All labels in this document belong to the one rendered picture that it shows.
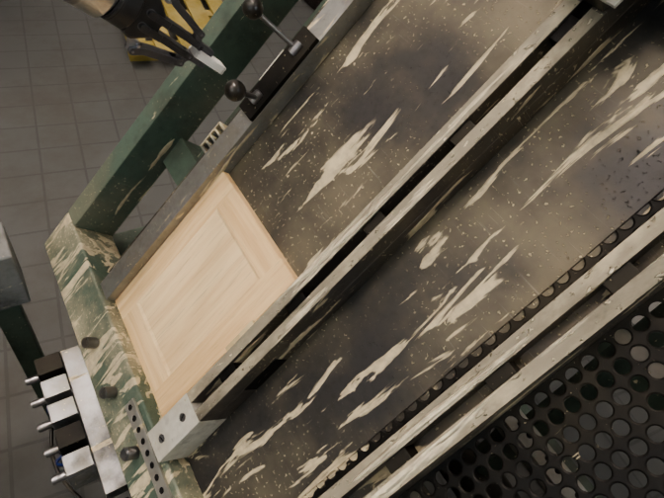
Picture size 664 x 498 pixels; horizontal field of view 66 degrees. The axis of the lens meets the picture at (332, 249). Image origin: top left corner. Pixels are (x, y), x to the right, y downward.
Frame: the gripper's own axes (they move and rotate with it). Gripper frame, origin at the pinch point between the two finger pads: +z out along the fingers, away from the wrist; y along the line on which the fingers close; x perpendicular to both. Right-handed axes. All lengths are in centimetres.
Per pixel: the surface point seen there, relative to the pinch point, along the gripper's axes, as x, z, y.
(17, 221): -119, 56, 137
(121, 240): -20, 27, 60
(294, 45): 4.9, 9.6, -12.2
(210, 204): 10.5, 13.7, 22.6
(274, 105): 7.0, 13.1, -1.2
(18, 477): -2, 39, 151
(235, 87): 10.6, 0.2, -0.8
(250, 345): 43, 9, 28
